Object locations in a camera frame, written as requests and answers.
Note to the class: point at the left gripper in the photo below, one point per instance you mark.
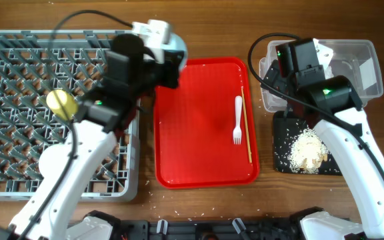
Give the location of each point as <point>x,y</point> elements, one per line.
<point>172,60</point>

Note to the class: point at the clear plastic waste bin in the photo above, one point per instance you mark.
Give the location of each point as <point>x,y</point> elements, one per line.
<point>356,59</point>

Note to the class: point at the grey plastic dishwasher rack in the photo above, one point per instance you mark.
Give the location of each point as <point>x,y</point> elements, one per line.
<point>33,63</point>

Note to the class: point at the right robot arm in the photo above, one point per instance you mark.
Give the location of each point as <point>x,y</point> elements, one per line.
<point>332,107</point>

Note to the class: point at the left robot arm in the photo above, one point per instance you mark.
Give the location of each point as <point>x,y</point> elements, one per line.
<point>137,63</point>

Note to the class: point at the light blue bowl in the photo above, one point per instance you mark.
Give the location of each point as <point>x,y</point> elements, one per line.
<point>178,44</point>

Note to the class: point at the black rectangular tray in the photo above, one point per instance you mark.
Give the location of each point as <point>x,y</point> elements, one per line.
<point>286,128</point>

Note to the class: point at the wooden chopstick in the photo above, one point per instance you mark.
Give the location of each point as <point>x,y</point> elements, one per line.
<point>246,127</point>

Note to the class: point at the leftover rice food waste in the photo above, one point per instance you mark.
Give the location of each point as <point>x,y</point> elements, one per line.
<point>307,153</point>

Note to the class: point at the red plastic serving tray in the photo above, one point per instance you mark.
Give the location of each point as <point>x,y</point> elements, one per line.
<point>194,123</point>

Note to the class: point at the white plastic fork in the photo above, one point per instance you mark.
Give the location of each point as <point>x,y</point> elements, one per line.
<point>237,132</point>

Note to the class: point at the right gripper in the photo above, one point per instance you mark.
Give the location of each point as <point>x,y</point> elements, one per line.
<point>272,78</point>

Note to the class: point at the yellow plastic cup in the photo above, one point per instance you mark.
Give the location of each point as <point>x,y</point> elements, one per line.
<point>62,104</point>

